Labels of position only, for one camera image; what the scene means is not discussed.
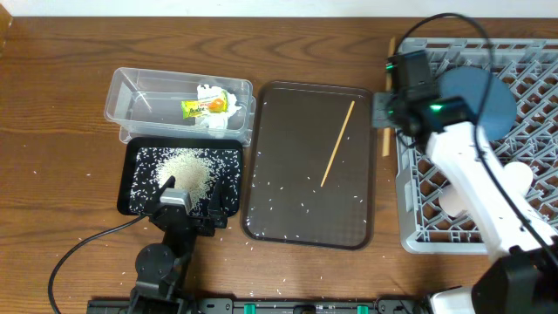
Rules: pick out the wooden chopstick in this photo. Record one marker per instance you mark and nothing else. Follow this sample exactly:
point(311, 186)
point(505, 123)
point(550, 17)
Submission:
point(386, 145)
point(337, 143)

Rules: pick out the pile of rice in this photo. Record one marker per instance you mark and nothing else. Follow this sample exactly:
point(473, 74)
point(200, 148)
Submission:
point(192, 170)

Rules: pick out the dark brown serving tray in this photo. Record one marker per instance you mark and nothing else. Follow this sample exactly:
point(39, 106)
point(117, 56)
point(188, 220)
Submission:
point(296, 129)

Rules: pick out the white cup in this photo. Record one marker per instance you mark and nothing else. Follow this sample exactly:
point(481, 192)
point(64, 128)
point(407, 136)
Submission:
point(519, 175)

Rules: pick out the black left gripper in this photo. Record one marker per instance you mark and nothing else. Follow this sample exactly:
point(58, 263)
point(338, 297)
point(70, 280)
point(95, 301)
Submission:
point(213, 220)

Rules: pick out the pale pink cup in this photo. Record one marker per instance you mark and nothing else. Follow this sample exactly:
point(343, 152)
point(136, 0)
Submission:
point(451, 203)

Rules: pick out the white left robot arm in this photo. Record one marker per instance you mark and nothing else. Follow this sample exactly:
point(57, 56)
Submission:
point(162, 267)

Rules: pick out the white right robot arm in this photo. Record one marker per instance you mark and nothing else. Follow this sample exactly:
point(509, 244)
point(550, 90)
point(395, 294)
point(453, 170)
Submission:
point(522, 247)

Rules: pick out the white tissue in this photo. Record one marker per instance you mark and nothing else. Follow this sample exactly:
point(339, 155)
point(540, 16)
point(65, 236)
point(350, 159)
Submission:
point(217, 120)

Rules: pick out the grey dishwasher rack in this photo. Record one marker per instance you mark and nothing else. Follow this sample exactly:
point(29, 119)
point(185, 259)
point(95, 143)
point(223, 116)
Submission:
point(520, 121)

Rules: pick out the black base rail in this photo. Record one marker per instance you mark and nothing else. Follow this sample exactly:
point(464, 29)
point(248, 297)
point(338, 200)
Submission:
point(228, 306)

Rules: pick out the yellow green snack wrapper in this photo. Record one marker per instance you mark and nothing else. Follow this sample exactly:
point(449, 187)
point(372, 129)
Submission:
point(202, 107)

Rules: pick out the black food waste tray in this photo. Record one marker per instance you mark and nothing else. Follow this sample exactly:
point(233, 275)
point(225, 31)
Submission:
point(139, 183)

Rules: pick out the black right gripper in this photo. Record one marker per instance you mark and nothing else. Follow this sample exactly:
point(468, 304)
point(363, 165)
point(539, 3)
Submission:
point(382, 118)

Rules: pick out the clear plastic waste bin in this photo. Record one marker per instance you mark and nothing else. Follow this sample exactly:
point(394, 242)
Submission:
point(147, 103)

